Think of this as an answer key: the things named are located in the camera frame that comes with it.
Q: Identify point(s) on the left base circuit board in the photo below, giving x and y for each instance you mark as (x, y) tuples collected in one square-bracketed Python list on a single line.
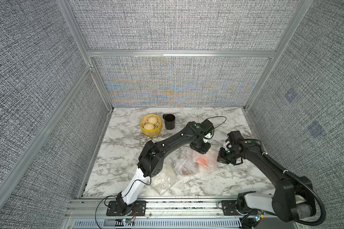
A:
[(126, 221)]

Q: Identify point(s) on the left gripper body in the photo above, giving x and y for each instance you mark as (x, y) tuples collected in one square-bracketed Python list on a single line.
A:
[(201, 147)]

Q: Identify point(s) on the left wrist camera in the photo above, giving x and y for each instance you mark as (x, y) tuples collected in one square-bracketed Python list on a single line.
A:
[(208, 129)]

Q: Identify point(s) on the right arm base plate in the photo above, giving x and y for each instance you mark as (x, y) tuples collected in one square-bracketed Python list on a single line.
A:
[(229, 208)]

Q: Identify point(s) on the black cup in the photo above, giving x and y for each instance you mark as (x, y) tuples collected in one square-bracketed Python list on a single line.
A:
[(169, 120)]

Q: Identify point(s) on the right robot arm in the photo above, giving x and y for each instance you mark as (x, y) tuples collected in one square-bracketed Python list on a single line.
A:
[(294, 198)]

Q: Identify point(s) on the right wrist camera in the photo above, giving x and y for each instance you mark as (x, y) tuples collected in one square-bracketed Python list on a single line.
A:
[(234, 137)]

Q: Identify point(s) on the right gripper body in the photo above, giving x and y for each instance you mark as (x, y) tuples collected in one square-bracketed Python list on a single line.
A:
[(227, 156)]

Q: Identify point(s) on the bubble wrapped white plate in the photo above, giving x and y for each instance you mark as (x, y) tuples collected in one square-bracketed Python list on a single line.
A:
[(165, 179)]

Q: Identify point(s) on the base circuit board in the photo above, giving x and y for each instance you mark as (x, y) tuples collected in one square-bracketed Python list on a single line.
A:
[(126, 221), (257, 219)]

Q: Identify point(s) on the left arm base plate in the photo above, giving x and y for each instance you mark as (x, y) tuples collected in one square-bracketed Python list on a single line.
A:
[(138, 208)]

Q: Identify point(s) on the yellow bamboo steamer basket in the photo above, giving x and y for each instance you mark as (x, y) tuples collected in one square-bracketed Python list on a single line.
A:
[(158, 126)]

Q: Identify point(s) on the right base circuit board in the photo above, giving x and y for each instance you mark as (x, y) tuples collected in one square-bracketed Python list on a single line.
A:
[(257, 219)]

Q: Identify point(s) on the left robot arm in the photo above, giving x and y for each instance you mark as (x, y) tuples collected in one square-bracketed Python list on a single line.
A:
[(153, 155)]

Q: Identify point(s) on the bubble wrap around orange plate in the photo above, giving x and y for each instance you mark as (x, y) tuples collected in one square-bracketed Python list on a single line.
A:
[(208, 161)]

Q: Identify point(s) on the lower steamed bun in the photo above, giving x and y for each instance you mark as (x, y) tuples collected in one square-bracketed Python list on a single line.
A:
[(149, 126)]

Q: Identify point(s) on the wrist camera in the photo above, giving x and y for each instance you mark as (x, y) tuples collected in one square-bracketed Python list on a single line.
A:
[(208, 129), (234, 137)]

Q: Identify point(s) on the aluminium front rail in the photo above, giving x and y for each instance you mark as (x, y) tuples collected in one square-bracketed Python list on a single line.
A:
[(156, 207)]

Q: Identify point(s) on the upper steamed bun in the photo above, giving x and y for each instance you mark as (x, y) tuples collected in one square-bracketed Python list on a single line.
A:
[(153, 119)]

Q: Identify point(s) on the bubble wrapped dark red plate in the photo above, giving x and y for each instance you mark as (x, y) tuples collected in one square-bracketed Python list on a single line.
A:
[(182, 162)]

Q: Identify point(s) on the steamed bun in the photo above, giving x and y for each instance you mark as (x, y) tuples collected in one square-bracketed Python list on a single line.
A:
[(153, 119), (149, 126)]

